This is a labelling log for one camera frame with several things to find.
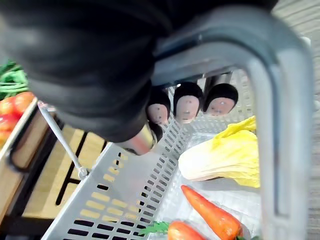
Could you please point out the right robot hand black cloth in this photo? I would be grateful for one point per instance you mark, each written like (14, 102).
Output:
(82, 55)

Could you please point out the green carrot leaves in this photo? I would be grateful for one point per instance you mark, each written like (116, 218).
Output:
(156, 228)

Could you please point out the grey plastic shopping basket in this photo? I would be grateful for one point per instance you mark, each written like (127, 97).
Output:
(120, 190)

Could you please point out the yellow napa cabbage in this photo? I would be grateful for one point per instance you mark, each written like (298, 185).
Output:
(225, 157)

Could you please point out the green long beans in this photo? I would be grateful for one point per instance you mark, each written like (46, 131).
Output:
(12, 80)

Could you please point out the orange carrot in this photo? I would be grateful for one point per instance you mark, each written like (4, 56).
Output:
(210, 212)
(182, 232)

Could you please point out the wooden display stand black frame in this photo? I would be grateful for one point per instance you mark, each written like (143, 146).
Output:
(50, 180)

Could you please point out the red tomato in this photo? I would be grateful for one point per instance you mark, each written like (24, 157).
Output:
(7, 123)
(7, 106)
(23, 101)

